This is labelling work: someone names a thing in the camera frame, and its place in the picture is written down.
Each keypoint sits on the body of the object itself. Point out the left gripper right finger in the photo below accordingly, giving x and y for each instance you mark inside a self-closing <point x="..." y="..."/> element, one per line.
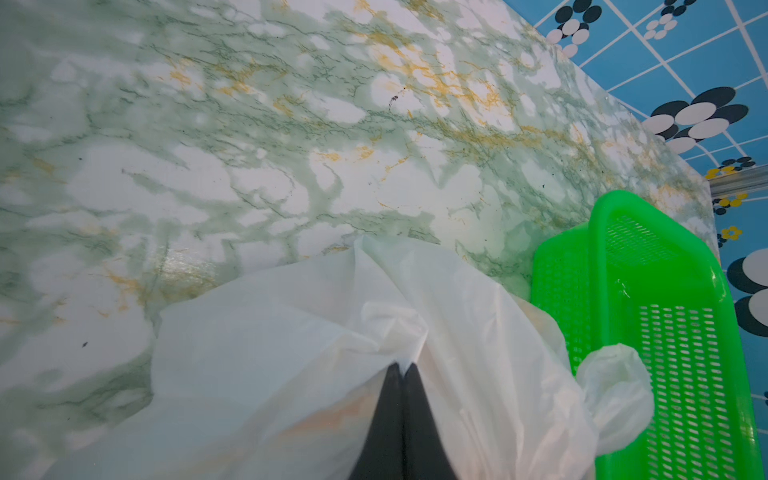
<point x="424" y="455"/>

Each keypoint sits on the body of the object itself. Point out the green plastic basket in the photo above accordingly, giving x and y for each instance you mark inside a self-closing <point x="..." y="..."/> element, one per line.
<point x="634" y="276"/>

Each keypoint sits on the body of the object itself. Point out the right aluminium corner post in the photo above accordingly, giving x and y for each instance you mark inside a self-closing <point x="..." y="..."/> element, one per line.
<point x="743" y="182"/>

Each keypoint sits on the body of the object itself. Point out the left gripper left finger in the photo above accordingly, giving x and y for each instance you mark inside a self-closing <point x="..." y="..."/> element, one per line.
<point x="382" y="456"/>

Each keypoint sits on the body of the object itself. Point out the white plastic bag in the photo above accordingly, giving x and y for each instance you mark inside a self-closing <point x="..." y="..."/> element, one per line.
<point x="277" y="375"/>

